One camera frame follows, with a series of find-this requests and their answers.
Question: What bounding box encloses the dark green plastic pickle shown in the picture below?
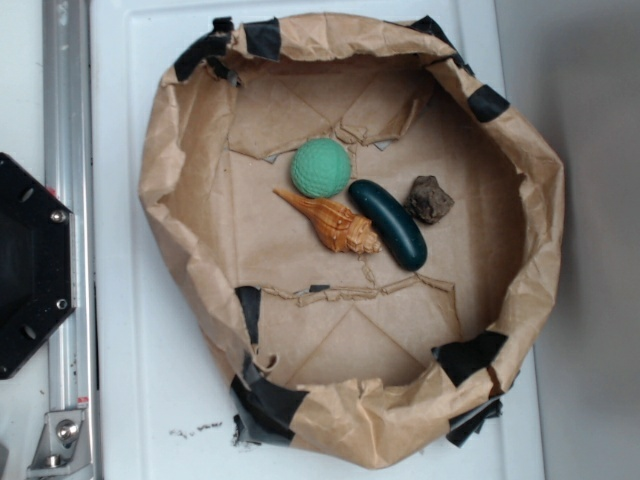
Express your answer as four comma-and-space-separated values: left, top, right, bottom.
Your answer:
348, 180, 428, 272

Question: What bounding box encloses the orange plastic conch shell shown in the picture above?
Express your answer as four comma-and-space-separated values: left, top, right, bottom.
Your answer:
273, 189, 382, 254

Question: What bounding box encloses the brown paper bag bin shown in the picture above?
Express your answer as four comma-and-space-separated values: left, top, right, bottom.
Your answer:
138, 13, 564, 469

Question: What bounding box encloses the green dimpled foam ball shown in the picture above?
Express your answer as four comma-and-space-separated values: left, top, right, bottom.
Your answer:
290, 138, 351, 198

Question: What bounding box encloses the brown rock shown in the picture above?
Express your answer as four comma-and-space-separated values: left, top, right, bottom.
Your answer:
403, 175, 455, 225

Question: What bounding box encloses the white tray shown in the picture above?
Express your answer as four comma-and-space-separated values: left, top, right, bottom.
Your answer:
89, 1, 544, 479

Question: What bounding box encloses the black hexagonal robot base plate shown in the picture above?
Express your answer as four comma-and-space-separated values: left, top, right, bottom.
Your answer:
1, 153, 75, 380

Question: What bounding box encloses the aluminium extrusion rail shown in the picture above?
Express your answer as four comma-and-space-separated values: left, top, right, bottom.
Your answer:
43, 1, 101, 479

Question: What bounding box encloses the metal corner bracket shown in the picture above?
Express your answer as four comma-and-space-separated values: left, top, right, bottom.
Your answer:
26, 409, 93, 479

